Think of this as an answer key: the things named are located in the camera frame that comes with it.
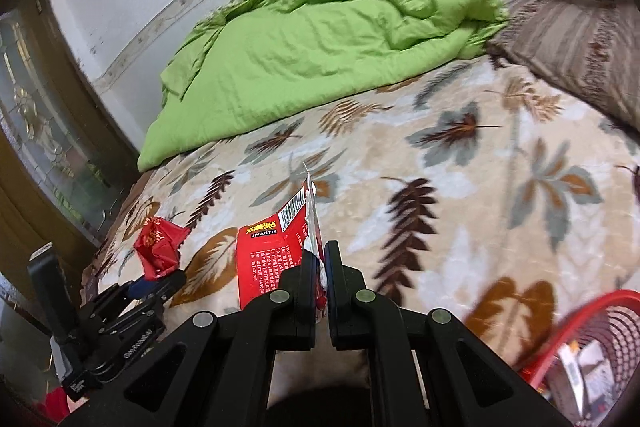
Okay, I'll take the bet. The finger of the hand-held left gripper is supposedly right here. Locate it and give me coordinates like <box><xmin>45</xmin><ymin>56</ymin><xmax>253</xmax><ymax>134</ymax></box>
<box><xmin>149</xmin><ymin>271</ymin><xmax>187</xmax><ymax>310</ymax></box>
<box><xmin>92</xmin><ymin>279</ymin><xmax>158</xmax><ymax>317</ymax></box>

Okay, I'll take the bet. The wooden door with glass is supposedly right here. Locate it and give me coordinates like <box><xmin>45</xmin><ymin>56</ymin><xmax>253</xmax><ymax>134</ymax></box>
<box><xmin>0</xmin><ymin>0</ymin><xmax>141</xmax><ymax>288</ymax></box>

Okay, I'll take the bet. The green quilt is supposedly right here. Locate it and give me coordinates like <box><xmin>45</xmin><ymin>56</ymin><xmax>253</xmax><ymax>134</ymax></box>
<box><xmin>137</xmin><ymin>0</ymin><xmax>511</xmax><ymax>172</ymax></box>

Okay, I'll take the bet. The red mesh basket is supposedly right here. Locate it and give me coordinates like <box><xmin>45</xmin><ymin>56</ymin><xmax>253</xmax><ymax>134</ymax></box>
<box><xmin>517</xmin><ymin>289</ymin><xmax>640</xmax><ymax>427</ymax></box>

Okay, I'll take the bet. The striped brown pillow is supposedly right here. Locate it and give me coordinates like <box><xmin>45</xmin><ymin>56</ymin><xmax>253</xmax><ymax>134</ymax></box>
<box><xmin>487</xmin><ymin>0</ymin><xmax>640</xmax><ymax>132</ymax></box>

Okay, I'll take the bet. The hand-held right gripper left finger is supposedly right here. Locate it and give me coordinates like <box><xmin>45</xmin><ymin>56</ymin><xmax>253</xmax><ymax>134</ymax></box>
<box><xmin>60</xmin><ymin>252</ymin><xmax>321</xmax><ymax>427</ymax></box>

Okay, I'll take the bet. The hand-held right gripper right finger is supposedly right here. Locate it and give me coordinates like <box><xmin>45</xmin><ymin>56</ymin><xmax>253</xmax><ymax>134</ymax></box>
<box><xmin>322</xmin><ymin>239</ymin><xmax>576</xmax><ymax>427</ymax></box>

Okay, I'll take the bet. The dark red rose wrapper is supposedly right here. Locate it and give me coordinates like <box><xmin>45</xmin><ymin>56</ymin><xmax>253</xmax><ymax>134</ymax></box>
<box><xmin>132</xmin><ymin>216</ymin><xmax>192</xmax><ymax>282</ymax></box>

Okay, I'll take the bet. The red packet with white text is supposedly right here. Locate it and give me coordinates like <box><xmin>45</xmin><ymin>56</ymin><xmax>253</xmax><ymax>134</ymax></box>
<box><xmin>236</xmin><ymin>162</ymin><xmax>331</xmax><ymax>312</ymax></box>

